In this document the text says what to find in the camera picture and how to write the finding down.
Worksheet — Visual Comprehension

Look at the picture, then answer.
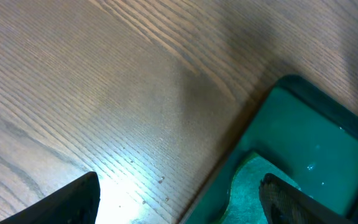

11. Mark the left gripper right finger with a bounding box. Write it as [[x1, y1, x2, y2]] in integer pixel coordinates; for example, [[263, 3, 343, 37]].
[[259, 173, 352, 224]]

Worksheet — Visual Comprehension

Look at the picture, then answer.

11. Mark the black rectangular tray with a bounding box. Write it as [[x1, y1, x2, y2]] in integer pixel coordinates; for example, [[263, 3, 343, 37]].
[[182, 75, 358, 223]]

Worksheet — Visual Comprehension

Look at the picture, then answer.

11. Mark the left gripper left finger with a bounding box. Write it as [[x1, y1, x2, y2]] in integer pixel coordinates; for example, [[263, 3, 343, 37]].
[[0, 172, 101, 224]]

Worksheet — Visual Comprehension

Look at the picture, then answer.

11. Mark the green scrubbing sponge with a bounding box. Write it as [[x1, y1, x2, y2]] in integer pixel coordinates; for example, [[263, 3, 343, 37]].
[[216, 154, 301, 223]]

